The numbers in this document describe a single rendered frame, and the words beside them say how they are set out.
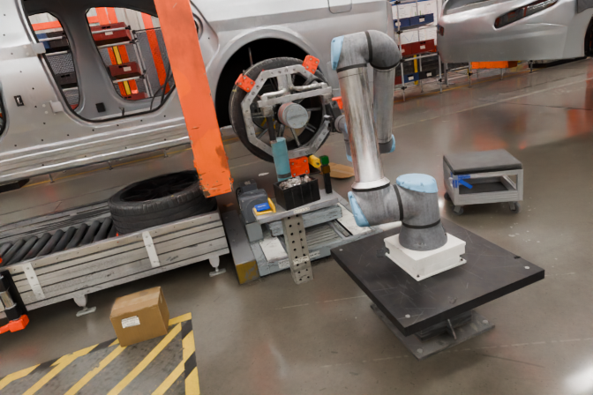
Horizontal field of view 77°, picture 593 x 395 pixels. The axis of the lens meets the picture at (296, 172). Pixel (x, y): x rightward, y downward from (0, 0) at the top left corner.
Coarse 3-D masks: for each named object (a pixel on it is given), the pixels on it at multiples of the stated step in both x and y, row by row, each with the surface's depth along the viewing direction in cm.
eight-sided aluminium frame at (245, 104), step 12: (264, 72) 214; (276, 72) 216; (288, 72) 217; (300, 72) 219; (312, 84) 228; (252, 96) 215; (324, 108) 234; (252, 132) 220; (324, 132) 234; (252, 144) 225; (264, 144) 224; (312, 144) 234; (300, 156) 233
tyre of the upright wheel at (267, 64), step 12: (264, 60) 234; (276, 60) 222; (288, 60) 224; (300, 60) 227; (252, 72) 220; (240, 96) 221; (240, 108) 223; (240, 120) 225; (324, 120) 240; (240, 132) 227; (264, 156) 235
